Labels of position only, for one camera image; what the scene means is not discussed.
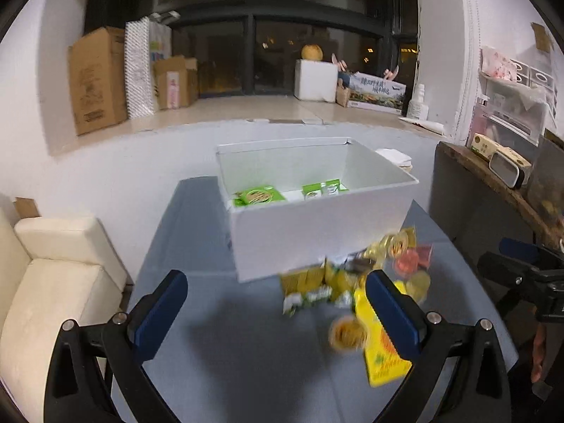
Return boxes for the white dotted paper bag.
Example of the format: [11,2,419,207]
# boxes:
[124,16,158,120]

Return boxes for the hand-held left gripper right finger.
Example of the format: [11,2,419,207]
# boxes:
[365,270,512,423]

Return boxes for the dark glass window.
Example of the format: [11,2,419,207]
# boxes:
[85,0,419,99]

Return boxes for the person's right hand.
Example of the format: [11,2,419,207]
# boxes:
[530,325,548,385]

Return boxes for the white foam box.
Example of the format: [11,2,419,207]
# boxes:
[294,58,339,102]

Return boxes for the small open cardboard box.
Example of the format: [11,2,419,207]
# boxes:
[152,55,199,111]

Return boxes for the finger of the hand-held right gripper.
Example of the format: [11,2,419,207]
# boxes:
[477,251,548,319]
[499,237,564,270]

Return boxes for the green round-print snack packet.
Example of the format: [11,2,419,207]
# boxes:
[233,186,287,207]

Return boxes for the blue grey tablecloth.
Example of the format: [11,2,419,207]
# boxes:
[111,176,521,423]

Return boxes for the dark wooden side table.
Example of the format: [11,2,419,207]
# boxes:
[429,140,564,250]

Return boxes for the pile of jelly cups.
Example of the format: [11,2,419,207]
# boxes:
[328,243,435,313]

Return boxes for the white cardboard box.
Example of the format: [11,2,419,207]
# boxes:
[216,137,419,283]

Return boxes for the green yellow tissue box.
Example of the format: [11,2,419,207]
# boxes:
[469,133,499,162]

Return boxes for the clear plastic drawer organizer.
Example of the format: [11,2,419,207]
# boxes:
[471,59,558,146]

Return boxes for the yellow drink pouch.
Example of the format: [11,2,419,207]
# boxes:
[355,290,413,388]

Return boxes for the white plastic bottle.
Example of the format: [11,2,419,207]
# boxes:
[407,83,429,120]

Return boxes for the white colour-print paper bag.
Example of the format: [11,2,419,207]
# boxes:
[148,14,173,63]

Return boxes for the landscape-print carton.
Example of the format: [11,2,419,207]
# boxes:
[346,71,406,111]

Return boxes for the clear plastic container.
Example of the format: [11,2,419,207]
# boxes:
[526,136,564,231]

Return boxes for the white napkin stack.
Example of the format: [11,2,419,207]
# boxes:
[376,147,413,171]

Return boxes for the green yellow snack packet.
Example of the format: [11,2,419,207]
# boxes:
[281,265,334,316]

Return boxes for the large brown cardboard box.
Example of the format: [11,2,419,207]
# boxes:
[68,26,129,137]

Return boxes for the cardboard piece on wall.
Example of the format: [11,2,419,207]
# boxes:
[531,22,554,52]

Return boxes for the white black small device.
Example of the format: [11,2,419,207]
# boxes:
[488,149,532,190]

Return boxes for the cream sofa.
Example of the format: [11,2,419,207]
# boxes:
[0,206,134,411]

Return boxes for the pink floral cloth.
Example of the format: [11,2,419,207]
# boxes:
[480,46,519,81]

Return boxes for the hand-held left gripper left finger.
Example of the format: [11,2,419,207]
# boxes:
[44,270,189,423]

